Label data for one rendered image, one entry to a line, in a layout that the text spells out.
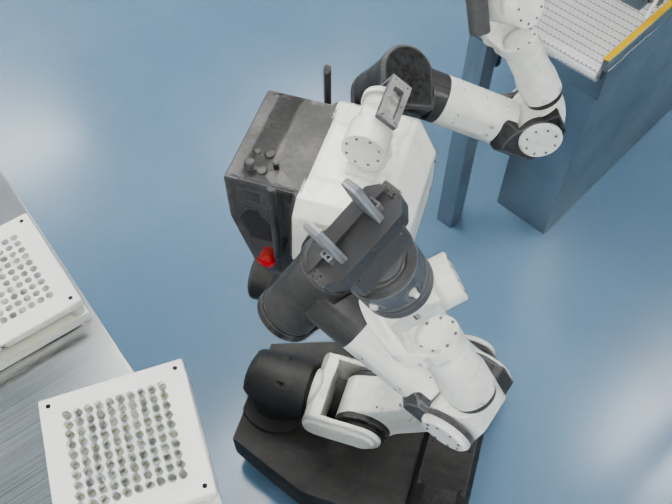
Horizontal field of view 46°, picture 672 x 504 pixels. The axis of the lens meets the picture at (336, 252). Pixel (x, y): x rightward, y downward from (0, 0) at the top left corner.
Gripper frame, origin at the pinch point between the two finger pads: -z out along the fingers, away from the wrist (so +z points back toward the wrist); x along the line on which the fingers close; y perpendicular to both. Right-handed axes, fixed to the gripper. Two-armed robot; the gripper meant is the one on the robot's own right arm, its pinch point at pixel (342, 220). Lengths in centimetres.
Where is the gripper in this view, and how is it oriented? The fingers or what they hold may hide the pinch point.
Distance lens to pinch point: 76.2
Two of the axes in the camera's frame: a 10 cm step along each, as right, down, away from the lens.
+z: 3.7, 3.8, 8.5
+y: 6.5, 5.5, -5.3
